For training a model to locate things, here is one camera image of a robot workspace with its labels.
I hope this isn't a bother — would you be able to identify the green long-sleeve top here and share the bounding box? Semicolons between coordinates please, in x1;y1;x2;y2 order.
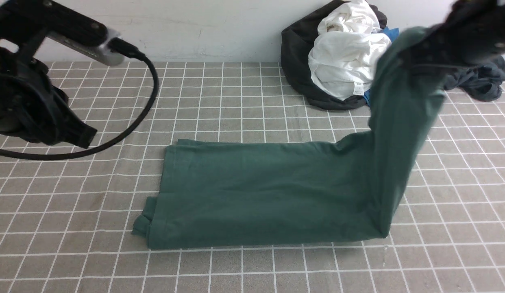
132;27;444;249

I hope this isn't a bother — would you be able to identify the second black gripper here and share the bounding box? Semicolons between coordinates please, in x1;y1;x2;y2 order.
399;0;505;70

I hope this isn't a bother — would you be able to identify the blue t-shirt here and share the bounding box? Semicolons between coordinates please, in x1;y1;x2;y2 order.
364;27;400;107

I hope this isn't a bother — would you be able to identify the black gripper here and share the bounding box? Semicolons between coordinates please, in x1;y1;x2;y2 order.
0;47;98;149

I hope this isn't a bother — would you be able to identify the white garment in pile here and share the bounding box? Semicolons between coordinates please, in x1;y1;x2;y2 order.
308;0;392;101

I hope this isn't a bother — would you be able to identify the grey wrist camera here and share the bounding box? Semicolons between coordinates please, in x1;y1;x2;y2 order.
0;0;126;68

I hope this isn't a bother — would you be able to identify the black camera cable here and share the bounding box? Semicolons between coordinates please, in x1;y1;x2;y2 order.
0;38;160;161

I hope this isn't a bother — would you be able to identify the grey checkered tablecloth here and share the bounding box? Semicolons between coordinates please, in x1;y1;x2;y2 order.
0;62;505;293

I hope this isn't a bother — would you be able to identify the black garment in pile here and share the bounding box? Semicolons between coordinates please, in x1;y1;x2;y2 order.
280;0;387;111

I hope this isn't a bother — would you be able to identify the dark grey crumpled garment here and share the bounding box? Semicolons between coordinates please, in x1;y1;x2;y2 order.
444;56;505;102

